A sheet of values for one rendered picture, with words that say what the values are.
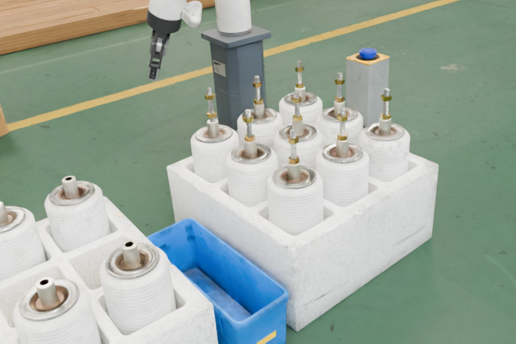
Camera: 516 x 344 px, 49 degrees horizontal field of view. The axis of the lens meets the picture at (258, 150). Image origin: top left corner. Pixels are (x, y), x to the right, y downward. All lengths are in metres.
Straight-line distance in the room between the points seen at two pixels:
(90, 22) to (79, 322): 2.25
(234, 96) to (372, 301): 0.75
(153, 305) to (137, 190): 0.69
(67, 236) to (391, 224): 0.59
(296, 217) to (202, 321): 0.24
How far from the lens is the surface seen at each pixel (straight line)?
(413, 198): 1.14
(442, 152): 1.60
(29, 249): 0.99
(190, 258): 1.17
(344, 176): 1.01
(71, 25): 2.89
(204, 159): 1.11
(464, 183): 1.47
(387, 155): 1.09
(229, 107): 1.63
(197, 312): 0.84
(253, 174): 1.02
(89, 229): 1.01
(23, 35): 2.84
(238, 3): 1.56
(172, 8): 1.22
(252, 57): 1.59
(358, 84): 1.33
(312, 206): 0.96
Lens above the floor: 0.75
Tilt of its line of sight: 28 degrees down
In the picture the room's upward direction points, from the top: 4 degrees counter-clockwise
